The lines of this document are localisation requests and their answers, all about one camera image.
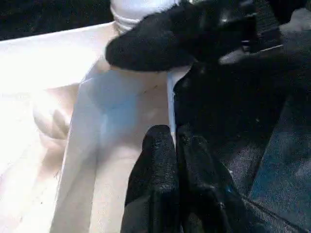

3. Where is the white plastic table top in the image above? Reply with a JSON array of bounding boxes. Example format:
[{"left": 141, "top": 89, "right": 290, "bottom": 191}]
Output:
[{"left": 0, "top": 23, "right": 192, "bottom": 233}]

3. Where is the black plastic mat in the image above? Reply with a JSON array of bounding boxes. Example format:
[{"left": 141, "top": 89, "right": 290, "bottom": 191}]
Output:
[{"left": 0, "top": 0, "right": 311, "bottom": 233}]

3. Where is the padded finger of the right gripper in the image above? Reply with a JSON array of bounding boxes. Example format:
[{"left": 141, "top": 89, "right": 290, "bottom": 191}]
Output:
[{"left": 105, "top": 0, "right": 259, "bottom": 72}]

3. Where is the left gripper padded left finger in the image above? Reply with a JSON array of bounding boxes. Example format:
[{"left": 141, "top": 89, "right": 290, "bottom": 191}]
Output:
[{"left": 122, "top": 124, "right": 182, "bottom": 233}]

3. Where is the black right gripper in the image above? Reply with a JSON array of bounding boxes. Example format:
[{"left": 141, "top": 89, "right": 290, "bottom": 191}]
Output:
[{"left": 242, "top": 0, "right": 311, "bottom": 55}]

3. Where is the white plastic table leg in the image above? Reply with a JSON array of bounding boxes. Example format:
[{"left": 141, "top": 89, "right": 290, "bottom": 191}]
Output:
[{"left": 110, "top": 0, "right": 182, "bottom": 34}]

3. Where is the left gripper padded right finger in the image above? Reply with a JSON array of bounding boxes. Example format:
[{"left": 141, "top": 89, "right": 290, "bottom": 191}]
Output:
[{"left": 177, "top": 125, "right": 251, "bottom": 233}]

